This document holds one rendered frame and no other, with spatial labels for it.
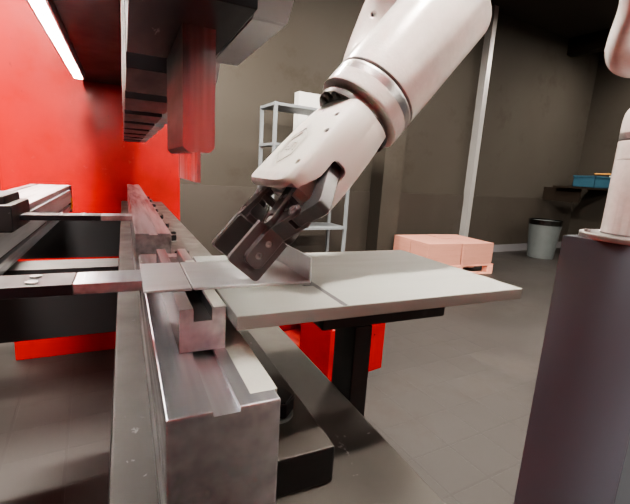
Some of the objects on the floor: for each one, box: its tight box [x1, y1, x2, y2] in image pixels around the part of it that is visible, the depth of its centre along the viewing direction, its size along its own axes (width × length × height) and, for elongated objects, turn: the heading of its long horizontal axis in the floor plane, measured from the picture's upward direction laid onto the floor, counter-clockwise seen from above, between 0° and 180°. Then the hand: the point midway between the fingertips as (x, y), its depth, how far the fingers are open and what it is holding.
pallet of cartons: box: [393, 234, 494, 274], centre depth 504 cm, size 111×79×38 cm
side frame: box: [0, 0, 180, 360], centre depth 223 cm, size 25×85×230 cm, turn 98°
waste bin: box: [526, 218, 563, 260], centre depth 629 cm, size 47×47×60 cm
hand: (244, 246), depth 35 cm, fingers open, 5 cm apart
